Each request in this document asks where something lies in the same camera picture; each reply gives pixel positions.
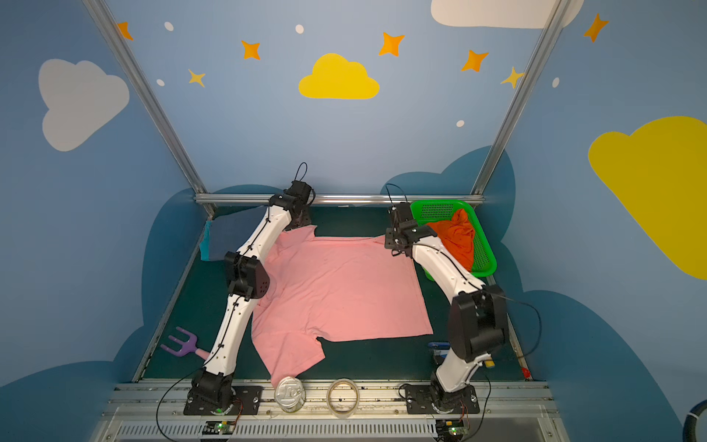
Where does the green plastic basket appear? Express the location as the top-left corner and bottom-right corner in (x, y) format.
(412, 200), (497, 278)

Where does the pink t-shirt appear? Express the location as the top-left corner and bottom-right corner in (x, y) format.
(252, 226), (433, 386)

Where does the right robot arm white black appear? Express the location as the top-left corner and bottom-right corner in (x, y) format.
(385, 203), (508, 414)

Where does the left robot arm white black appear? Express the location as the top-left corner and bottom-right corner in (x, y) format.
(184, 180), (316, 415)

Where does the orange t-shirt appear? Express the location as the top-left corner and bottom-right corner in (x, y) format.
(428, 209), (476, 272)

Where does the folded blue-grey t-shirt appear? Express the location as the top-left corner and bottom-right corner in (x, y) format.
(200, 206), (266, 262)

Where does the clear tape roll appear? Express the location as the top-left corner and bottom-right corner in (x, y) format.
(325, 379), (361, 419)

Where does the purple pink toy rake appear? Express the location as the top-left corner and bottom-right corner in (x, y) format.
(159, 327), (211, 361)

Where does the right circuit board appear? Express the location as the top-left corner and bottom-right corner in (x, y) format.
(435, 420), (469, 442)

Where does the circuit board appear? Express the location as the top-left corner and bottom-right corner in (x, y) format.
(435, 420), (469, 442)
(202, 421), (237, 436)

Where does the left circuit board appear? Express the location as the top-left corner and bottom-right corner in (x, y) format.
(202, 421), (237, 436)

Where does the aluminium frame back bar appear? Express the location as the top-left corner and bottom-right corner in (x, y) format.
(194, 193), (484, 206)

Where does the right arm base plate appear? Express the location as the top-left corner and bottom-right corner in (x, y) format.
(398, 383), (481, 414)

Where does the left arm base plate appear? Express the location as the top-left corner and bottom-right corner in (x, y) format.
(183, 386), (263, 416)

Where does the aluminium frame left post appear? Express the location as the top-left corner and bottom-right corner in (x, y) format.
(83, 0), (207, 197)

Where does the aluminium frame post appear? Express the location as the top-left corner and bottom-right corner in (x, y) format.
(471, 0), (573, 198)
(83, 0), (207, 197)

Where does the aluminium front rail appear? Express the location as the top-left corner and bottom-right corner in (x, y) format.
(91, 379), (569, 441)

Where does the aluminium frame right post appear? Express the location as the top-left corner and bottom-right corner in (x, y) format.
(471, 0), (573, 198)

